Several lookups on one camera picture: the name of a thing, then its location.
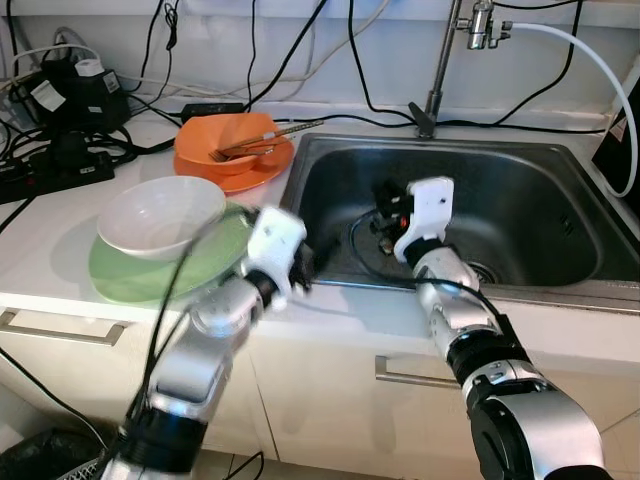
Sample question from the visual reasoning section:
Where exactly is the silver cabinet door handle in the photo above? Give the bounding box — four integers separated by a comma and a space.
0, 307, 128, 347
374, 354, 471, 393

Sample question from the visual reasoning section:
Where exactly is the white water hose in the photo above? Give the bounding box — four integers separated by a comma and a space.
510, 21, 640, 200

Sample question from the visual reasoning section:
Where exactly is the stainless steel sink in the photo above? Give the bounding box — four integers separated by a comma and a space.
279, 132, 640, 303

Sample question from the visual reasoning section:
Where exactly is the white bowl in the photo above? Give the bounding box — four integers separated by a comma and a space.
96, 176, 228, 262

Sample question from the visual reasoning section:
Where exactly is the white cabinet door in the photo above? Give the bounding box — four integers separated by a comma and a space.
245, 320, 640, 480

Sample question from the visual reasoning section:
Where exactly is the dark metal fork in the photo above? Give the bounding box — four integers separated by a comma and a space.
207, 146, 279, 164

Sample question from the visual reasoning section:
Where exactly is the black labelled power adapter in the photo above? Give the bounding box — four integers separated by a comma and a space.
18, 55, 133, 138

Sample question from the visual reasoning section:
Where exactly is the brown chopstick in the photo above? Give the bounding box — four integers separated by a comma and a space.
215, 119, 327, 159
218, 124, 321, 161

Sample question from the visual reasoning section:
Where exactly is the black power strip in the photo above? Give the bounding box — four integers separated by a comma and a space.
0, 135, 118, 207

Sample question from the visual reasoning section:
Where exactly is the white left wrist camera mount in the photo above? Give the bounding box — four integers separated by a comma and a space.
242, 206, 309, 311

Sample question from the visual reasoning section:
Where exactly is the thin black cable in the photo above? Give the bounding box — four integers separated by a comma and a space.
247, 0, 259, 104

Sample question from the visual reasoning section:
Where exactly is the small flat black adapter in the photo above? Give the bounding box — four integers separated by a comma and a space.
180, 100, 248, 125

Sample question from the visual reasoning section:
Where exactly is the orange plate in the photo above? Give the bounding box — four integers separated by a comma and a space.
175, 140, 296, 195

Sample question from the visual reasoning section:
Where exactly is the silver kitchen faucet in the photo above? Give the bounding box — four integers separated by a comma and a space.
408, 0, 518, 140

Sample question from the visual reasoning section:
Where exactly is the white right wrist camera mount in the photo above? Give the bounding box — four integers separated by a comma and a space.
392, 176, 457, 264

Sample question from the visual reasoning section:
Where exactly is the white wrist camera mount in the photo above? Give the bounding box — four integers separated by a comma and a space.
392, 176, 457, 264
242, 206, 309, 311

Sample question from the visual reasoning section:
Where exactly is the green plate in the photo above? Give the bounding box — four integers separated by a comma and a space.
88, 205, 256, 305

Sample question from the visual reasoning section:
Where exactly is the orange bowl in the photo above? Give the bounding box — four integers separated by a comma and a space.
174, 112, 284, 179

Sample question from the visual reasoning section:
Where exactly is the sink drain strainer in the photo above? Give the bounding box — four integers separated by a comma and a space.
463, 261, 499, 287

